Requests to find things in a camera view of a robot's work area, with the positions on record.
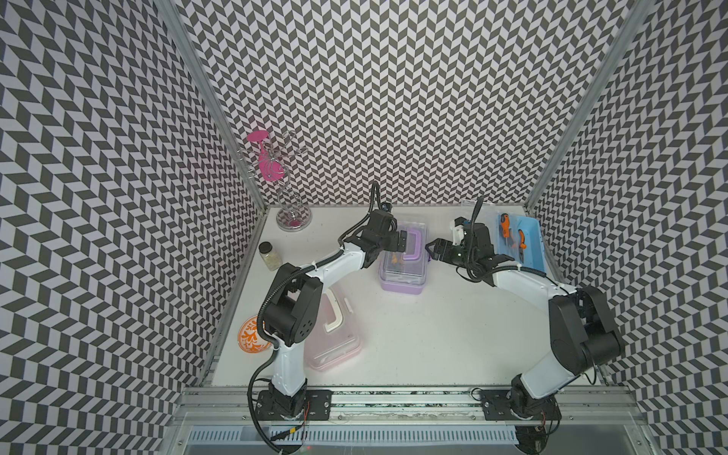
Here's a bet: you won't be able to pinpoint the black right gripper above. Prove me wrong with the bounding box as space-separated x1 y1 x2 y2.
424 238 476 267

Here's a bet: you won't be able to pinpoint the purple toolbox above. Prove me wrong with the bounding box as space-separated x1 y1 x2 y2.
378 220 430 295

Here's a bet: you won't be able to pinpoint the pink toolbox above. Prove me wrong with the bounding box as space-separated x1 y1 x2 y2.
304 286 362 372

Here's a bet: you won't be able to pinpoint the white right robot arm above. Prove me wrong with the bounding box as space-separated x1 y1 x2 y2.
425 197 626 421

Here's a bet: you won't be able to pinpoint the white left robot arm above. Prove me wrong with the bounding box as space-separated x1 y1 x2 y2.
248 181 407 418

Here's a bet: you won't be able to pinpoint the blue toolbox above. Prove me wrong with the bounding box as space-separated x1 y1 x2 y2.
476 203 548 272

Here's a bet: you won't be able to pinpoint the glass jar black lid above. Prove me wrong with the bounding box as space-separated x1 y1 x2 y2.
258 241 282 271

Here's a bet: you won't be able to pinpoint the pink glass on rack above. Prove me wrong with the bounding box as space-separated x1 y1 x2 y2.
246 130 284 182

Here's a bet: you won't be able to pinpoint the orange patterned plate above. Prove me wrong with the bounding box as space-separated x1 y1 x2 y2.
236 316 271 355

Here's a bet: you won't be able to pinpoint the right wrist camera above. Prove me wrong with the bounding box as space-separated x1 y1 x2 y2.
450 217 469 246

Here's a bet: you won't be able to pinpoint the orange handled screwdriver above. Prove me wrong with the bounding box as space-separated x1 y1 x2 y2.
500 212 513 245

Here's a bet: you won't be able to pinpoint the orange handled pliers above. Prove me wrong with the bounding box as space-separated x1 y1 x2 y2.
515 229 527 265

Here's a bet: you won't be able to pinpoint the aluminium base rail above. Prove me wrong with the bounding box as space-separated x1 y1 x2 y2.
159 386 660 454

